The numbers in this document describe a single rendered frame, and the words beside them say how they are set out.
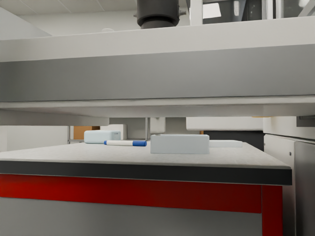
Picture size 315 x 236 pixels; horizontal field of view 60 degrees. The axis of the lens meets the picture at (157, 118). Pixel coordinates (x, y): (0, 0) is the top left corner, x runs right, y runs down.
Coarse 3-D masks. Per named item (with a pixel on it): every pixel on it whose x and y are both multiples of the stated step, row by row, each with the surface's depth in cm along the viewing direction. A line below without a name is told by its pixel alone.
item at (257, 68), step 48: (0, 48) 24; (48, 48) 23; (96, 48) 22; (144, 48) 21; (192, 48) 21; (240, 48) 20; (288, 48) 19; (0, 96) 24; (48, 96) 23; (96, 96) 22; (144, 96) 21; (192, 96) 20; (240, 96) 20; (288, 96) 19
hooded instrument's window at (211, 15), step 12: (204, 0) 115; (216, 0) 114; (228, 0) 113; (240, 0) 112; (252, 0) 111; (204, 12) 115; (216, 12) 114; (228, 12) 113; (240, 12) 112; (252, 12) 111
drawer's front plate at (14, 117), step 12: (0, 12) 25; (0, 24) 25; (12, 24) 27; (24, 24) 28; (0, 36) 25; (12, 36) 27; (24, 36) 28; (36, 36) 30; (48, 36) 32; (0, 120) 25; (12, 120) 27; (24, 120) 28; (36, 120) 30; (48, 120) 32; (60, 120) 35; (72, 120) 38; (84, 120) 41; (96, 120) 45; (108, 120) 50
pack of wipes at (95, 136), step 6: (84, 132) 91; (90, 132) 91; (96, 132) 90; (102, 132) 90; (108, 132) 90; (114, 132) 95; (120, 132) 104; (84, 138) 91; (90, 138) 90; (96, 138) 90; (102, 138) 90; (108, 138) 90; (114, 138) 94; (120, 138) 104
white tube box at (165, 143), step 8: (152, 136) 58; (160, 136) 58; (168, 136) 58; (176, 136) 58; (184, 136) 57; (192, 136) 57; (200, 136) 57; (208, 136) 57; (152, 144) 58; (160, 144) 58; (168, 144) 58; (176, 144) 58; (184, 144) 57; (192, 144) 57; (200, 144) 57; (208, 144) 57; (152, 152) 58; (160, 152) 58; (168, 152) 58; (176, 152) 57; (184, 152) 57; (192, 152) 57; (200, 152) 57; (208, 152) 57
